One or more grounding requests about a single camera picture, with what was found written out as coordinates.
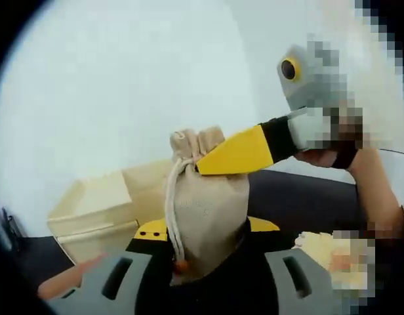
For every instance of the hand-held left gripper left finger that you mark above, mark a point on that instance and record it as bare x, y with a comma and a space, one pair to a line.
123, 295

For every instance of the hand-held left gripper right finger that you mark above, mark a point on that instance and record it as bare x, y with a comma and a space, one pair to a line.
303, 288

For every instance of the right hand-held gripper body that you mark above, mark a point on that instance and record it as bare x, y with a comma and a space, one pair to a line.
295, 95

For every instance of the beige wooden drawer organizer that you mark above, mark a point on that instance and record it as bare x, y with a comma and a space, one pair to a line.
90, 210

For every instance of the person's left hand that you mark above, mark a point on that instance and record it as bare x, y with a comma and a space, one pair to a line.
67, 279

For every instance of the person's right hand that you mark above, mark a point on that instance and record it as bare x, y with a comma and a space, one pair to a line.
320, 159

